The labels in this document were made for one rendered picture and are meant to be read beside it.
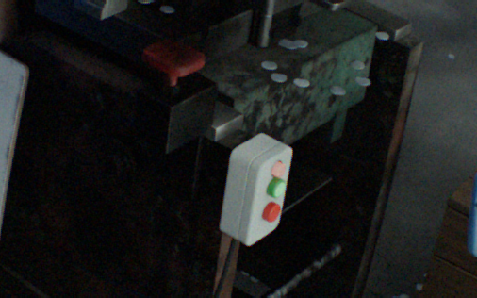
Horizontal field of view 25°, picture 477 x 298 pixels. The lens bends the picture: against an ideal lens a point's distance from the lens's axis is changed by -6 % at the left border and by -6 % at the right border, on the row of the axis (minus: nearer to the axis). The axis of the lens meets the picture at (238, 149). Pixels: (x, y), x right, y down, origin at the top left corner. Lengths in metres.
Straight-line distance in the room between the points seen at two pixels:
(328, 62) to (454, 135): 1.20
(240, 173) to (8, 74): 0.46
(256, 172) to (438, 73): 1.79
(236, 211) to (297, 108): 0.27
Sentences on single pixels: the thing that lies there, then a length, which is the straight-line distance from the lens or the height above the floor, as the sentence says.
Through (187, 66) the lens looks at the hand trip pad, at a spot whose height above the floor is 0.76.
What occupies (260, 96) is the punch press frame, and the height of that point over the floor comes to 0.62.
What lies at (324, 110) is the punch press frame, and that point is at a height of 0.53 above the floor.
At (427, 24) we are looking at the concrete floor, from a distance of 3.54.
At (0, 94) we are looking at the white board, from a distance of 1.80.
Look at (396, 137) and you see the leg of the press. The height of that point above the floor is 0.44.
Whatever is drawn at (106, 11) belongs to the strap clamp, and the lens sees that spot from 1.64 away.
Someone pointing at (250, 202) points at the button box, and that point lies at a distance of 1.52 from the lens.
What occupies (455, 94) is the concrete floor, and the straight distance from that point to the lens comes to 3.15.
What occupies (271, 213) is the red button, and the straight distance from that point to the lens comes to 1.55.
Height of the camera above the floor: 1.43
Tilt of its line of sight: 32 degrees down
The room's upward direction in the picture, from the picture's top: 9 degrees clockwise
